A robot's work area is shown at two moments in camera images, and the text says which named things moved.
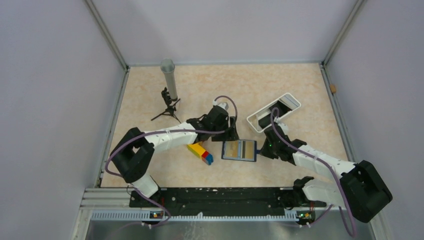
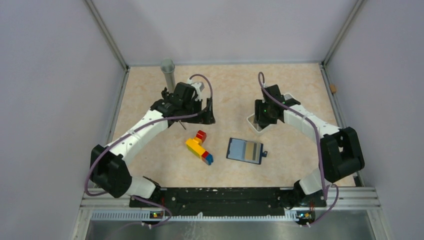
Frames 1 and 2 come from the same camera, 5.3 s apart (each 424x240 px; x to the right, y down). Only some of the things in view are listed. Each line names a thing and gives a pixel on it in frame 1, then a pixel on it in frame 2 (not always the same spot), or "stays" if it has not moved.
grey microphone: [167, 65] stays
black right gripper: [264, 151] → [259, 117]
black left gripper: [229, 134] → [205, 117]
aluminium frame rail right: [353, 15] stays
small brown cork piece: [333, 88] stays
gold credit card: [249, 150] stays
